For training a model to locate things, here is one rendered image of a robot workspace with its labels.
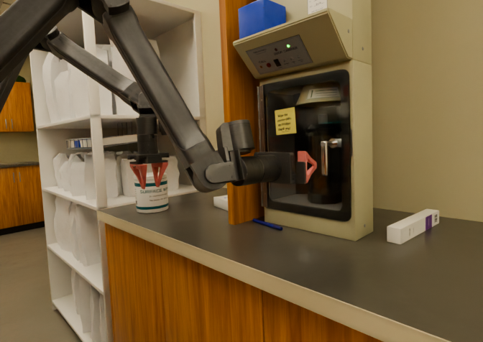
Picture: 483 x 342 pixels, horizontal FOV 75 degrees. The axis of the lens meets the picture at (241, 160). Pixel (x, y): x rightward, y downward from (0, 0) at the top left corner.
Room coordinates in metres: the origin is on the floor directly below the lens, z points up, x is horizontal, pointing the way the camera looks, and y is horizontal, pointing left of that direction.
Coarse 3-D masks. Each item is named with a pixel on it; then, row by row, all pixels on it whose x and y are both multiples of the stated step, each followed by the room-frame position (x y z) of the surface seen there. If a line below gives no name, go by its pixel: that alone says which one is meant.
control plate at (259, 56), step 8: (280, 40) 0.86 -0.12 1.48; (288, 40) 0.85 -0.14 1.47; (296, 40) 0.83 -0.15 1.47; (256, 48) 0.92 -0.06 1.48; (264, 48) 0.91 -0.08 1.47; (272, 48) 0.89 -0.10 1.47; (280, 48) 0.88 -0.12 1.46; (288, 48) 0.87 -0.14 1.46; (296, 48) 0.85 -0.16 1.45; (304, 48) 0.84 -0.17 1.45; (256, 56) 0.95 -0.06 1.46; (264, 56) 0.93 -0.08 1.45; (272, 56) 0.91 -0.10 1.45; (280, 56) 0.90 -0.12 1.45; (288, 56) 0.89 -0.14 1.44; (296, 56) 0.87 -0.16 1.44; (304, 56) 0.86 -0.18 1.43; (256, 64) 0.97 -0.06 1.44; (264, 64) 0.95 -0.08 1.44; (272, 64) 0.94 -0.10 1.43; (288, 64) 0.91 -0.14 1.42; (296, 64) 0.89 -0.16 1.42; (304, 64) 0.88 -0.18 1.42; (264, 72) 0.98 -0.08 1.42
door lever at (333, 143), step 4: (332, 140) 0.84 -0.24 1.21; (336, 140) 0.83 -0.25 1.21; (324, 144) 0.80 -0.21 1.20; (328, 144) 0.82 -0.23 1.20; (332, 144) 0.83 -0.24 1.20; (336, 144) 0.83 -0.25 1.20; (324, 148) 0.80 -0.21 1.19; (324, 152) 0.80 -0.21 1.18; (324, 156) 0.80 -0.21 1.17; (324, 160) 0.80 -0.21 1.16; (328, 160) 0.81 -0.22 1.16; (324, 164) 0.80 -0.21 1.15; (328, 164) 0.81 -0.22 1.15; (324, 168) 0.81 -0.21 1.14; (328, 168) 0.81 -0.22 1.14; (324, 172) 0.81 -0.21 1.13; (328, 172) 0.81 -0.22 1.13
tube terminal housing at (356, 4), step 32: (288, 0) 0.95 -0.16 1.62; (352, 0) 0.81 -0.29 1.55; (352, 32) 0.81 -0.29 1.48; (352, 64) 0.81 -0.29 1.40; (352, 96) 0.81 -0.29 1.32; (352, 128) 0.82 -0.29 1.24; (352, 160) 0.82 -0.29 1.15; (352, 192) 0.82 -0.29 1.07; (288, 224) 0.97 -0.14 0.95; (320, 224) 0.89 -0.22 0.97; (352, 224) 0.82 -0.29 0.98
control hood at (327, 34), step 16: (304, 16) 0.78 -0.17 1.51; (320, 16) 0.75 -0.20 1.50; (336, 16) 0.76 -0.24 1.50; (272, 32) 0.85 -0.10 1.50; (288, 32) 0.83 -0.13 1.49; (304, 32) 0.81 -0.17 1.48; (320, 32) 0.78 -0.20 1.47; (336, 32) 0.76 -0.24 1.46; (240, 48) 0.96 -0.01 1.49; (320, 48) 0.82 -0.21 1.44; (336, 48) 0.79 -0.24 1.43; (320, 64) 0.86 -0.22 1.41
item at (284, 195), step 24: (336, 72) 0.83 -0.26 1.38; (264, 96) 1.01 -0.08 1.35; (288, 96) 0.95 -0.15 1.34; (312, 96) 0.89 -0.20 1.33; (336, 96) 0.83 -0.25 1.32; (264, 120) 1.02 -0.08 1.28; (312, 120) 0.89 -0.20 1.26; (336, 120) 0.83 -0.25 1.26; (288, 144) 0.95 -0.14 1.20; (312, 144) 0.89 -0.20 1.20; (336, 168) 0.84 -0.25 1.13; (288, 192) 0.95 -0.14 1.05; (312, 192) 0.89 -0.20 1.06; (336, 192) 0.84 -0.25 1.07; (336, 216) 0.84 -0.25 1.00
